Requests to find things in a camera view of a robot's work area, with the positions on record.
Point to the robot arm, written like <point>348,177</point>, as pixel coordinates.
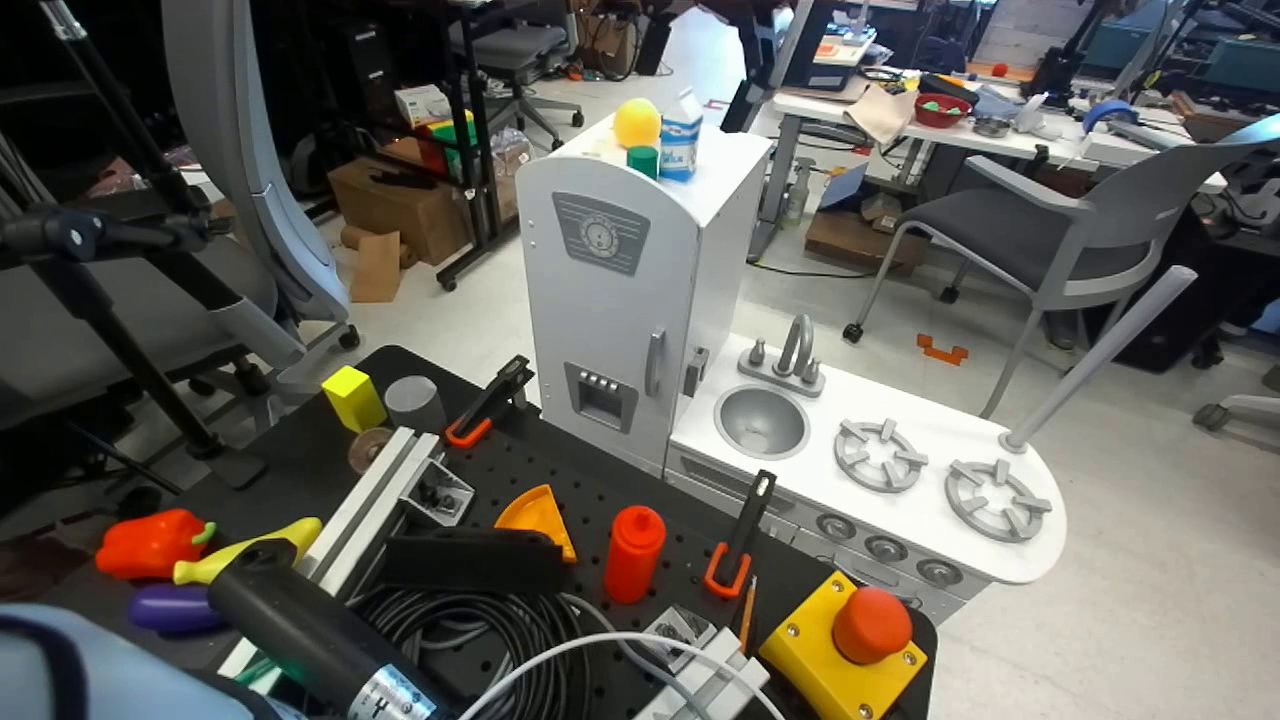
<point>90,670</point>

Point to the toy fridge door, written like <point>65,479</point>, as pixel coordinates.
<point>590,320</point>

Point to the toy sink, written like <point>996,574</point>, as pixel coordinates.
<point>760,422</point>

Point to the white toy kitchen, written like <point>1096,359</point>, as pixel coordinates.
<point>720,230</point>

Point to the black clamp with orange grip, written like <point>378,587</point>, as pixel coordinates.
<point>745,525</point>
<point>490,400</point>

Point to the grey toy tap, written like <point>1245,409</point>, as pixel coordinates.
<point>795,350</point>

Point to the orange toy wedge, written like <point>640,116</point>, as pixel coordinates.
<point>535,515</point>

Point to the red toy ketchup bottle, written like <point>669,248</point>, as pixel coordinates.
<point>633,555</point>

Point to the green toy cup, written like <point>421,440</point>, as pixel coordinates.
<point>643,162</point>

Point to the toy milk carton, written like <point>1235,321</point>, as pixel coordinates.
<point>681,140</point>

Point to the spray bottle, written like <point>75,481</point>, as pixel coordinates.
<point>797,195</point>

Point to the grey cylinder block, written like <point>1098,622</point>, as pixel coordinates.
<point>415,405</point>

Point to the yellow toy lemon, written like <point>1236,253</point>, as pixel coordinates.
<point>637,123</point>

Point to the flat cardboard box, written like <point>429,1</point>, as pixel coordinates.
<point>860,240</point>

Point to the stove knob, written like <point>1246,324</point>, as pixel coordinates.
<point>836,527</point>
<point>886,549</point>
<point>939,573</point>

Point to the grey toy burner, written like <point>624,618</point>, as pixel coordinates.
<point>880,456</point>
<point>997,500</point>

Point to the flat black box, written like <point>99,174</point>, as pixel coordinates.
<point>470,560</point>

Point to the pencil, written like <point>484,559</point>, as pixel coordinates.
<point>747,612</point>

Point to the brown paper bag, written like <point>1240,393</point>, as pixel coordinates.
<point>377,268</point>

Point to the brown wooden disc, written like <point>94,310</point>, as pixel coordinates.
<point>368,450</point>

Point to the yellow block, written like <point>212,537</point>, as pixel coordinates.
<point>354,400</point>

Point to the yellow box with red button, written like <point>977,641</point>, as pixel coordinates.
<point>820,670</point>

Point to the red bowl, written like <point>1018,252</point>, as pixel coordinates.
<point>942,110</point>

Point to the white cluttered table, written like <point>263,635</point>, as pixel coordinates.
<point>1000,135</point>

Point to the grey chair with armrests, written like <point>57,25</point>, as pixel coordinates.
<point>1050,240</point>

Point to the yellow toy squash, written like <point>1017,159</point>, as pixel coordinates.
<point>240,555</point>

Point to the grey office chair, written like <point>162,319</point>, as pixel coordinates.
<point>230,150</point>

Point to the red toy pepper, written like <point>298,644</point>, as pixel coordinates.
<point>150,545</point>

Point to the blue tape roll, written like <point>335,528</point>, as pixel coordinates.
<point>1108,113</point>

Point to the purple toy eggplant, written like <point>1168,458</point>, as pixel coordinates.
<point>170,608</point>

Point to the orange bracket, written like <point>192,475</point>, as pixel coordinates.
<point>942,350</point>

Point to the aluminium rail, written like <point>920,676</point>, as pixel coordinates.
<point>365,500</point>

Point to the aluminium bracket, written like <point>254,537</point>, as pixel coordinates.
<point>700,665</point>

